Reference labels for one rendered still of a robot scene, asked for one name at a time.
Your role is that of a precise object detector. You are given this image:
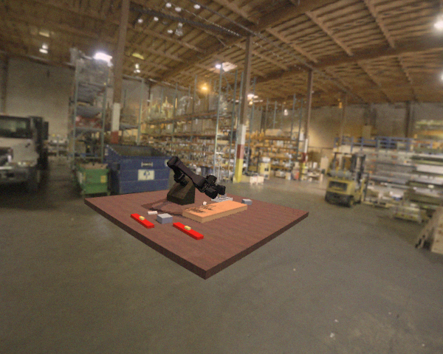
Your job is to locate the orange rectangular panel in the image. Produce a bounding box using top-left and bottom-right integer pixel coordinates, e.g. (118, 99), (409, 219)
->
(182, 201), (247, 223)

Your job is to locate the red flat bar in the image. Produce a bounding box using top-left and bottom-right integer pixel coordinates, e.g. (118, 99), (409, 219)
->
(173, 222), (204, 240)
(131, 213), (154, 229)

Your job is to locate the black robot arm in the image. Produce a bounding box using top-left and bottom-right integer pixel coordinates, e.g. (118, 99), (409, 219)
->
(167, 156), (218, 199)

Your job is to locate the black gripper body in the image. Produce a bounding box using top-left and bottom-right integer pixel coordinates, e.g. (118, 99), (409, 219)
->
(210, 184), (226, 195)

